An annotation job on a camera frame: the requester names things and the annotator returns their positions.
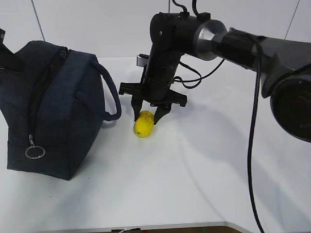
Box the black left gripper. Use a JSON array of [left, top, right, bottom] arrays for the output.
[[0, 29, 24, 71]]

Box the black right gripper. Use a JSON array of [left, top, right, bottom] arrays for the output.
[[119, 65, 188, 125]]

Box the yellow lemon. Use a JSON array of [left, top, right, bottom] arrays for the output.
[[134, 110, 154, 138]]

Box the dark blue lunch bag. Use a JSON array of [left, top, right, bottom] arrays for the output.
[[0, 41, 121, 180]]

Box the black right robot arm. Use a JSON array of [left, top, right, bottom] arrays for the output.
[[119, 12, 311, 142]]

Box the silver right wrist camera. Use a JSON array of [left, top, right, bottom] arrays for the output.
[[136, 54, 149, 67]]

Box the metal zipper pull ring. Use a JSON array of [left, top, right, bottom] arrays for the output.
[[24, 134, 46, 160]]

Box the dark right arm cable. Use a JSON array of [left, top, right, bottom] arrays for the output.
[[170, 0, 265, 233]]

